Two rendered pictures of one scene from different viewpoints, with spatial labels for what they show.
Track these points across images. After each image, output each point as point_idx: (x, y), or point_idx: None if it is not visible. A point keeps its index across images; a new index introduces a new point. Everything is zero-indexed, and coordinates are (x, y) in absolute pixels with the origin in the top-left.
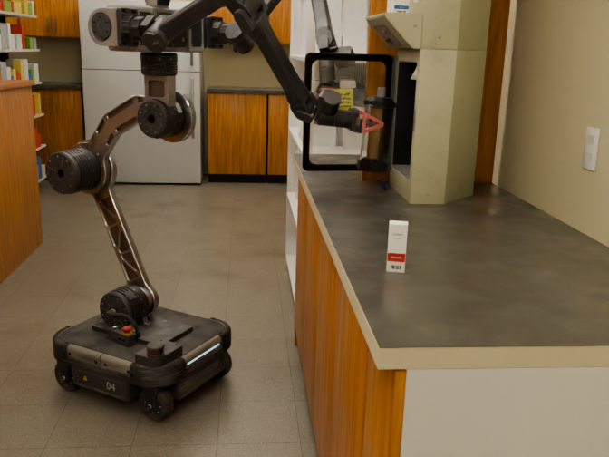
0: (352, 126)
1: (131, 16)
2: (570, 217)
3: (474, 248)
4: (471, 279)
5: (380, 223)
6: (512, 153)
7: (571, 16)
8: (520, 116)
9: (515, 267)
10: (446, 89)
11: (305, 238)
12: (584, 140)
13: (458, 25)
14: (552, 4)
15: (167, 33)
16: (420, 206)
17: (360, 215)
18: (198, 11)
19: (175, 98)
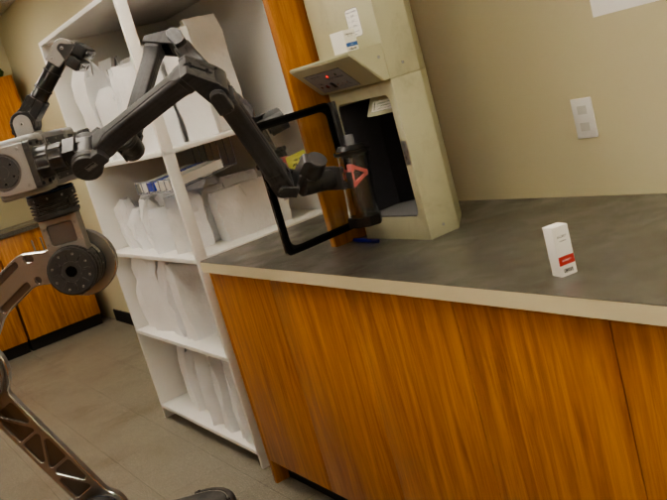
0: (342, 184)
1: (45, 146)
2: (581, 189)
3: (576, 236)
4: (634, 250)
5: (453, 259)
6: (463, 163)
7: (500, 9)
8: (461, 123)
9: (639, 231)
10: (424, 111)
11: (284, 341)
12: (573, 113)
13: (413, 46)
14: (466, 5)
15: (106, 150)
16: (445, 237)
17: (418, 263)
18: (155, 109)
19: (87, 236)
